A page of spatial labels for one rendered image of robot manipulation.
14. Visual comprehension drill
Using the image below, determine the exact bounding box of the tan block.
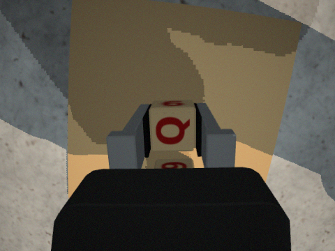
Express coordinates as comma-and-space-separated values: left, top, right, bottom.
154, 158, 194, 169
149, 100, 196, 152

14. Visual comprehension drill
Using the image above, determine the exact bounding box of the tan flat mat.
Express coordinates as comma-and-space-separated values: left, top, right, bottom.
68, 0, 302, 198

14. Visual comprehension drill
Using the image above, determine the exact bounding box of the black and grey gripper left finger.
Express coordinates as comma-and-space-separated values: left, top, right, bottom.
106, 104, 151, 169

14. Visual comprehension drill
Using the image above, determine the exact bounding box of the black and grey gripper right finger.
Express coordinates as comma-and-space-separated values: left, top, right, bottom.
194, 103, 237, 168

